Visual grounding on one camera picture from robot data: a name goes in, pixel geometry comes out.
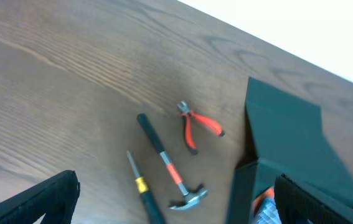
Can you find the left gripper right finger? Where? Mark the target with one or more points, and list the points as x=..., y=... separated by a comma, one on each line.
x=301, y=203

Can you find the blue precision screwdriver set case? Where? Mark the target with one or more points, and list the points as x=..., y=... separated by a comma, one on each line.
x=267, y=213

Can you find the orange scraper with wooden handle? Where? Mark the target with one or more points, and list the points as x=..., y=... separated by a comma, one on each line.
x=256, y=204

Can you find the black open gift box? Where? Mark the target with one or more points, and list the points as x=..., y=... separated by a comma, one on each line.
x=284, y=134

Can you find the small claw hammer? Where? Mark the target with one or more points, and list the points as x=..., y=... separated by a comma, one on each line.
x=191, y=198

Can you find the black yellow screwdriver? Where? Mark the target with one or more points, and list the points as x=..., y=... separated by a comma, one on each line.
x=149, y=203

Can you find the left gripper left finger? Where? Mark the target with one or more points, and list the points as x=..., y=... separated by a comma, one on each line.
x=53, y=201

